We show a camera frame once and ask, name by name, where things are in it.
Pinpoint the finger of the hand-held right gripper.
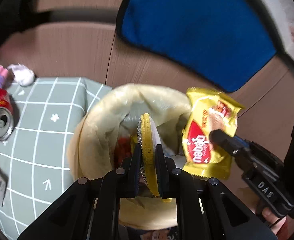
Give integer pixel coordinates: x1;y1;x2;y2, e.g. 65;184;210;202
209;129;256;170
233;135;253;151

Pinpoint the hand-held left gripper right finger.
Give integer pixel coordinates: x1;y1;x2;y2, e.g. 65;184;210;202
156;144;279;240

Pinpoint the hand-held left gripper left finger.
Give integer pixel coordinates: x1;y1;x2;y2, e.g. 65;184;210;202
18;144;142;240

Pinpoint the yellow snack packet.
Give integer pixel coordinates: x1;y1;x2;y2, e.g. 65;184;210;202
182;87;246;180

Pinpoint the yellow round scouring pad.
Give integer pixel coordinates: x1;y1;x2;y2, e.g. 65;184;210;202
136;114;172;203

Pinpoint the white trash bin with liner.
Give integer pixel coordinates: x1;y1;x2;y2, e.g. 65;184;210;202
68;83;195;230

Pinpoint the person's right hand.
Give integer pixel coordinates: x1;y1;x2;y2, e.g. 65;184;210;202
256;200;288;240

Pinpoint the green grid tablecloth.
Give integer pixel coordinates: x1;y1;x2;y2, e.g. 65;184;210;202
0;76;112;240

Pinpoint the blue towel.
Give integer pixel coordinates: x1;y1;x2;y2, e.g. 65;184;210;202
115;0;278;93

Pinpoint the wooden kitchen cabinet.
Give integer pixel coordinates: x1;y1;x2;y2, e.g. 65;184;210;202
0;0;294;205

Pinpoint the grey kitchen countertop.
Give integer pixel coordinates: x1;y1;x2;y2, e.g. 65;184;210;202
244;0;294;80

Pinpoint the white crumpled tissue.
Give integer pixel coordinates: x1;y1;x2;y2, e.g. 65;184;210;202
7;64;35;87

